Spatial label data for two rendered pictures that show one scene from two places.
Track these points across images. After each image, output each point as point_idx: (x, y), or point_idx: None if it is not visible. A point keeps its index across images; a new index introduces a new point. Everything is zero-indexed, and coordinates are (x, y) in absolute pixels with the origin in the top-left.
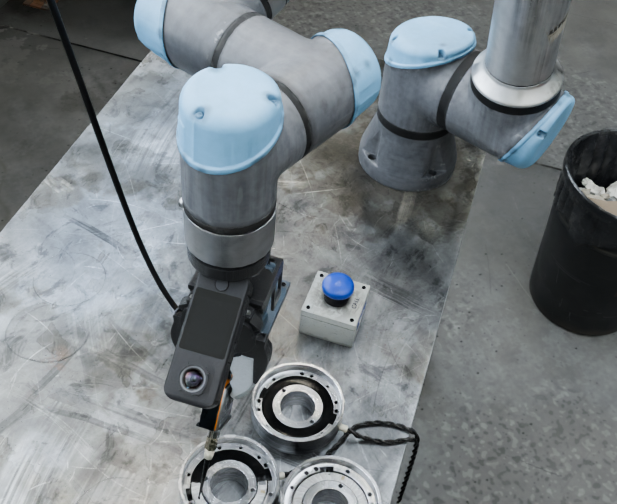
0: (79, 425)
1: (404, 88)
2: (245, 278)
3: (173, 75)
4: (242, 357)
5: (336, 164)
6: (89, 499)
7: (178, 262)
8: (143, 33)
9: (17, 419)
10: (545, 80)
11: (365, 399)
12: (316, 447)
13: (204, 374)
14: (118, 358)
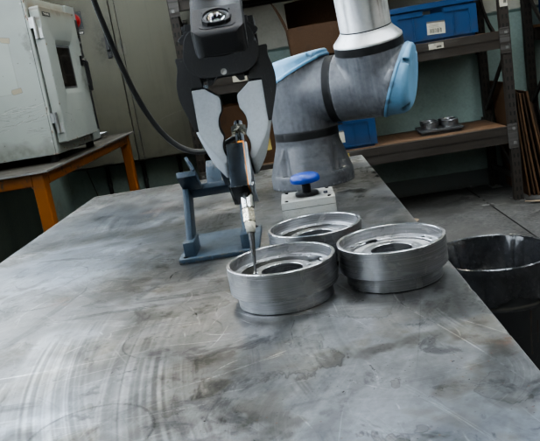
0: (102, 317)
1: (291, 94)
2: None
3: (100, 210)
4: (250, 82)
5: (260, 195)
6: (136, 339)
7: (153, 248)
8: None
9: (31, 332)
10: (389, 24)
11: None
12: None
13: (225, 11)
14: (123, 286)
